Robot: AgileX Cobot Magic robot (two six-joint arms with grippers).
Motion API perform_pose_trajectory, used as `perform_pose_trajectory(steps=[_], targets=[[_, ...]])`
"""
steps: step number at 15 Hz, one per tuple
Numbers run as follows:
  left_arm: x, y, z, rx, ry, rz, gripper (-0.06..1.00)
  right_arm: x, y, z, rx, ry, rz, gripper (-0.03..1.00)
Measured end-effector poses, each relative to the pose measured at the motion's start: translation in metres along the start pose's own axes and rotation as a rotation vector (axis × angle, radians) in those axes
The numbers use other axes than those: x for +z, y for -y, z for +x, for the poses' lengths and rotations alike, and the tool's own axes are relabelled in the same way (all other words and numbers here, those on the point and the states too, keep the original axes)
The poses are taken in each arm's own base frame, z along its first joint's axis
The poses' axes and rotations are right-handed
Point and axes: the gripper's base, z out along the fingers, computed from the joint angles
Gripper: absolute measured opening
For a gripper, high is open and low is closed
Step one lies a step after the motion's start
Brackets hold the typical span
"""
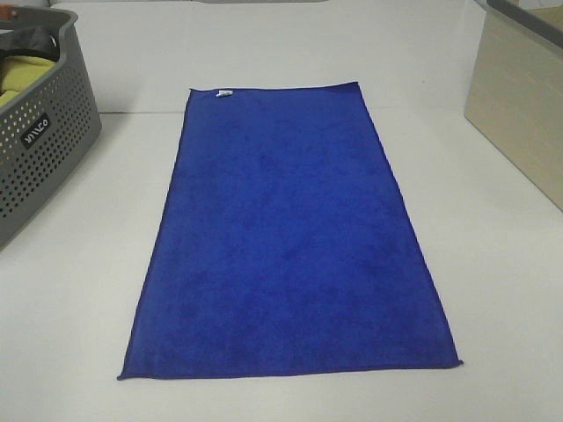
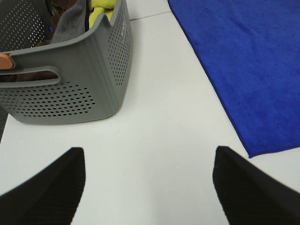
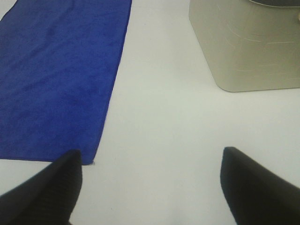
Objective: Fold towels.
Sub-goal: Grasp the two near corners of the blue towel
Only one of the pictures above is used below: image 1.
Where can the blue microfibre towel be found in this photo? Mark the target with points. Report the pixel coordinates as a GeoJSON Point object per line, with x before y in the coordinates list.
{"type": "Point", "coordinates": [284, 247]}

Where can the grey perforated plastic basket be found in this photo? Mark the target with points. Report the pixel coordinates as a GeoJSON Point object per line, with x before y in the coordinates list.
{"type": "Point", "coordinates": [48, 128]}

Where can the beige plastic bin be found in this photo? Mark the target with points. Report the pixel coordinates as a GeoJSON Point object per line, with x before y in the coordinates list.
{"type": "Point", "coordinates": [515, 98]}

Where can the yellow-green towel in basket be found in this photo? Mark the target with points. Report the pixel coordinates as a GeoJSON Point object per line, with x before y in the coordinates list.
{"type": "Point", "coordinates": [18, 72]}

